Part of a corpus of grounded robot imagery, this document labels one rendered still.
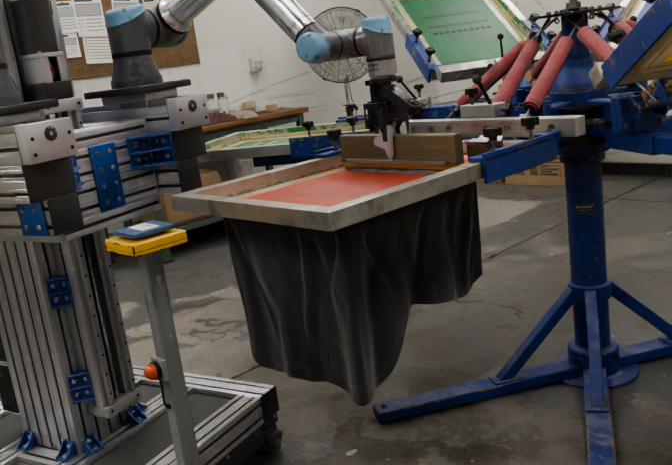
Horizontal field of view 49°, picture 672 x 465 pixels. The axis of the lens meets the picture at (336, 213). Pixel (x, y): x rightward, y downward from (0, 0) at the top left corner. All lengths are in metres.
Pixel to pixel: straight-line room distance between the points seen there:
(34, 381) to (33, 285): 0.32
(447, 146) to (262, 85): 4.69
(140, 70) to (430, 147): 0.88
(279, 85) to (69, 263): 4.55
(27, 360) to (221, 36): 4.24
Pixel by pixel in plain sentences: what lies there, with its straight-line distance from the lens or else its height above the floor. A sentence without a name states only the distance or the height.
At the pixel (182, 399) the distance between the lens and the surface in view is 1.74.
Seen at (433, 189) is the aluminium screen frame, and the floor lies 0.97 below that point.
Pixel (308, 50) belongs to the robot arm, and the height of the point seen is 1.29.
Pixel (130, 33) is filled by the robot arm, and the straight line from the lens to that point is 2.24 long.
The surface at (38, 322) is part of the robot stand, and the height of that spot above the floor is 0.64.
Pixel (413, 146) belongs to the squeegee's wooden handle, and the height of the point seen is 1.02.
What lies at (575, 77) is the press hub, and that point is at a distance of 2.61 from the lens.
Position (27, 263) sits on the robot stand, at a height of 0.82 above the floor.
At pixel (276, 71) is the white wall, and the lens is 6.52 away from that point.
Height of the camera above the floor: 1.29
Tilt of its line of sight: 12 degrees down
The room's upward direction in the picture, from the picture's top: 8 degrees counter-clockwise
